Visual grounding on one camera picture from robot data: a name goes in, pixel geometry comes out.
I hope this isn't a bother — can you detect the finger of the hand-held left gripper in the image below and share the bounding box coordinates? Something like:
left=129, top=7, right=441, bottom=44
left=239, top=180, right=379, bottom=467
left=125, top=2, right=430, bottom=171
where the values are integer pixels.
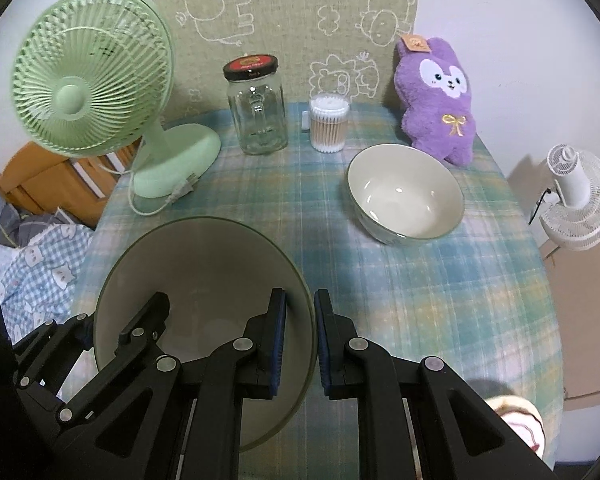
left=97, top=291, right=172, bottom=376
left=11, top=312, right=97, bottom=391

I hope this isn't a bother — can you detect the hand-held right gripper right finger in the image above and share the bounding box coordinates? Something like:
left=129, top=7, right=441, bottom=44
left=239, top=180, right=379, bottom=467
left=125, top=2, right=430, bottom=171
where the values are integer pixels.
left=313, top=287, right=563, bottom=480

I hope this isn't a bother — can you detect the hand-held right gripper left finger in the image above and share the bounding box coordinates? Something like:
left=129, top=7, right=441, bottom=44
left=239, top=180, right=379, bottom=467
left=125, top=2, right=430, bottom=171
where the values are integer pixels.
left=54, top=287, right=288, bottom=480

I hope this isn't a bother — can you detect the beige ceramic bowl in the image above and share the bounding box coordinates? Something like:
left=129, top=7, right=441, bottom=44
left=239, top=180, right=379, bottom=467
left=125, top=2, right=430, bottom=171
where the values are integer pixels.
left=94, top=216, right=317, bottom=453
left=347, top=143, right=465, bottom=246

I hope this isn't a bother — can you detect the white plate with red pattern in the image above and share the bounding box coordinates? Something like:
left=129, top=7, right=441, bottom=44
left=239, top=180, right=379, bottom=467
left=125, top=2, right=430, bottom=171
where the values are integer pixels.
left=500, top=410, right=541, bottom=453

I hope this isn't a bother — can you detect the blue checked printed blanket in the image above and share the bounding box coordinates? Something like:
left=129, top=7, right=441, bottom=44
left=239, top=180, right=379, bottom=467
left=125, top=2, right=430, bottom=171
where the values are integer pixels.
left=0, top=222, right=96, bottom=346

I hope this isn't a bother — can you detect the plaid tablecloth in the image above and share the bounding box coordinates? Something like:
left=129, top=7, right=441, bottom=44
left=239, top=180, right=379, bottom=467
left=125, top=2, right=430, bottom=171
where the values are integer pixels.
left=62, top=101, right=568, bottom=480

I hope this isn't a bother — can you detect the grey cloth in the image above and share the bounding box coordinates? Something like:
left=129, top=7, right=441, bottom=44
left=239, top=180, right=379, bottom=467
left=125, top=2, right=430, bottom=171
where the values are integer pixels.
left=0, top=205, right=76, bottom=248

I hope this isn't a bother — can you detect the wooden chair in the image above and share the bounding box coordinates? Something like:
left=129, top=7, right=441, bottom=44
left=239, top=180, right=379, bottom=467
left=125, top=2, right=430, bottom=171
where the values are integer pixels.
left=0, top=139, right=146, bottom=228

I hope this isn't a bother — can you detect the clear cotton swab container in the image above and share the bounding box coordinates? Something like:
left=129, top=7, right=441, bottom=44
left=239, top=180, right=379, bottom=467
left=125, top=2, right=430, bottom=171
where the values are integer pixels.
left=308, top=93, right=351, bottom=154

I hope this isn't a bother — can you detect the green desk fan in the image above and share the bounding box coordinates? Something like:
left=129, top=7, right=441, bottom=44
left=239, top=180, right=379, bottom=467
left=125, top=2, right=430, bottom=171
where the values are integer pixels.
left=11, top=0, right=222, bottom=217

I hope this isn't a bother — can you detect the glass jar with dark lid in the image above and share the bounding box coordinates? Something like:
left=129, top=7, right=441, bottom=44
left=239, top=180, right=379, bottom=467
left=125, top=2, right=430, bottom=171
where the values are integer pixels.
left=223, top=53, right=289, bottom=156

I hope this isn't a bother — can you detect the purple plush rabbit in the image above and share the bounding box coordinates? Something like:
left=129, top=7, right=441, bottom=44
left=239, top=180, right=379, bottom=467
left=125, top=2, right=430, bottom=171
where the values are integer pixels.
left=393, top=34, right=478, bottom=167

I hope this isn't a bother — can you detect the white clip fan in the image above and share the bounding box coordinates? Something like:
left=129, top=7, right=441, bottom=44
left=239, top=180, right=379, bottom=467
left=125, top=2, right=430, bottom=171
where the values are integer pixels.
left=540, top=143, right=600, bottom=252

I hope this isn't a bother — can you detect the green cartoon printed mat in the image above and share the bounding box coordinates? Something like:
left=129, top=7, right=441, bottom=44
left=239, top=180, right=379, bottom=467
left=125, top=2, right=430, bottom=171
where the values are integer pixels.
left=152, top=0, right=422, bottom=116

